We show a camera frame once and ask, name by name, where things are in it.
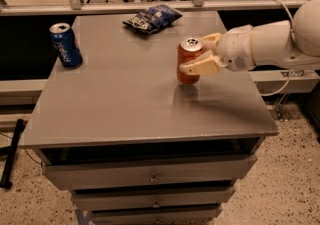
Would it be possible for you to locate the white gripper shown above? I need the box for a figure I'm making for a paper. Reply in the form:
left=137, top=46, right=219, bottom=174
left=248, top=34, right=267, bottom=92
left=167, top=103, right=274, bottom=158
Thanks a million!
left=179, top=25, right=255, bottom=75

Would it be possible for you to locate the red coke can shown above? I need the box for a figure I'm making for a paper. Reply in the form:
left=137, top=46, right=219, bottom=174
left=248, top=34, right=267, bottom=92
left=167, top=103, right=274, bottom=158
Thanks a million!
left=176, top=36, right=204, bottom=84

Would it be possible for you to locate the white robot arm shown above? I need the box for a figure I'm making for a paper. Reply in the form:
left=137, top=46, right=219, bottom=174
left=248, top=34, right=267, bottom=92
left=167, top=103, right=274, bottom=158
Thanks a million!
left=178, top=0, right=320, bottom=76

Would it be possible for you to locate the blue chip bag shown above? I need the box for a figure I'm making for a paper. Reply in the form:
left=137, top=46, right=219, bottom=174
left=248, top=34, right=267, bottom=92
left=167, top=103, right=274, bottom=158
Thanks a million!
left=123, top=4, right=182, bottom=35

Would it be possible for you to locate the blue pepsi can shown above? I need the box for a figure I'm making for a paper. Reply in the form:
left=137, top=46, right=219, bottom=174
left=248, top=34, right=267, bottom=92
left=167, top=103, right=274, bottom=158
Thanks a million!
left=49, top=23, right=83, bottom=68

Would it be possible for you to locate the top grey drawer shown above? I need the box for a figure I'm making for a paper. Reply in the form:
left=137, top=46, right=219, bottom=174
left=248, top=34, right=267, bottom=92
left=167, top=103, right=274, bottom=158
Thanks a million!
left=43, top=154, right=257, bottom=190

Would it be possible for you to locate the grey drawer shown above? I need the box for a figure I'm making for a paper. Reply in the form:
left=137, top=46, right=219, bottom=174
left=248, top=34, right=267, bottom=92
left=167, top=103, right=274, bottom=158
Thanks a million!
left=72, top=186, right=235, bottom=211
left=91, top=205, right=222, bottom=225
left=43, top=154, right=257, bottom=190

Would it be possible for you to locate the grey drawer cabinet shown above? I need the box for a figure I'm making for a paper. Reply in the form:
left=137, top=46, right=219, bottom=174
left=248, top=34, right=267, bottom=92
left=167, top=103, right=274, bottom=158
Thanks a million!
left=19, top=10, right=280, bottom=225

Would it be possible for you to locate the middle grey drawer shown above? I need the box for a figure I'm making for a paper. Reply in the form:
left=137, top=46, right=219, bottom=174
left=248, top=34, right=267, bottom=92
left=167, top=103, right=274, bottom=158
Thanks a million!
left=72, top=186, right=235, bottom=211

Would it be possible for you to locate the bottom grey drawer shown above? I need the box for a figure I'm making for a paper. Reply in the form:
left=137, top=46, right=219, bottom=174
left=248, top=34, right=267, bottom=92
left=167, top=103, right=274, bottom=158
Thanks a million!
left=91, top=205, right=222, bottom=225

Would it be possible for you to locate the black floor stand leg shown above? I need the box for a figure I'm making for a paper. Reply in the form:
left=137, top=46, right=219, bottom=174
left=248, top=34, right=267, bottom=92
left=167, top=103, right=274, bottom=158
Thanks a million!
left=0, top=119, right=25, bottom=189

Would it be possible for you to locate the white cable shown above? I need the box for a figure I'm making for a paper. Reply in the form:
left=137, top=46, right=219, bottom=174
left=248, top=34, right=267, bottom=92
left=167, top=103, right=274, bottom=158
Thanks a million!
left=259, top=0, right=296, bottom=98

